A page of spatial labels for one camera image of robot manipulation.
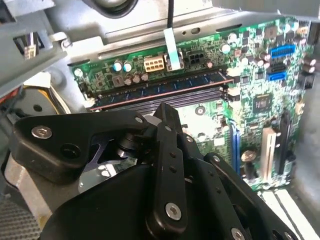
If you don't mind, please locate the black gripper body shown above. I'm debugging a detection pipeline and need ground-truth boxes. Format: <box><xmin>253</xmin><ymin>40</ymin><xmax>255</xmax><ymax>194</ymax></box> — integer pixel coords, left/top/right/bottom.
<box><xmin>39</xmin><ymin>163</ymin><xmax>226</xmax><ymax>240</ymax></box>

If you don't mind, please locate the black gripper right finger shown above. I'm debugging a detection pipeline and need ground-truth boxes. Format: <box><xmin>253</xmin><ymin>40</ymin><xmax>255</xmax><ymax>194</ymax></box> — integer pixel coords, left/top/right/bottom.
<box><xmin>177</xmin><ymin>132</ymin><xmax>300</xmax><ymax>240</ymax></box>

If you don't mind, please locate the blue RAM stick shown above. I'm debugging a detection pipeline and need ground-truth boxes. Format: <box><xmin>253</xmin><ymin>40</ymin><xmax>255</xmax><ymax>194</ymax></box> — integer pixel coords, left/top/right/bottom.
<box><xmin>89</xmin><ymin>71</ymin><xmax>236</xmax><ymax>112</ymax></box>

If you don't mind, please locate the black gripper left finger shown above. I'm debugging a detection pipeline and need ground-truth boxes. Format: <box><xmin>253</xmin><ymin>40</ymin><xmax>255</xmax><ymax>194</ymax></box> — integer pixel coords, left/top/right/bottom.
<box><xmin>10</xmin><ymin>102</ymin><xmax>189</xmax><ymax>237</ymax></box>

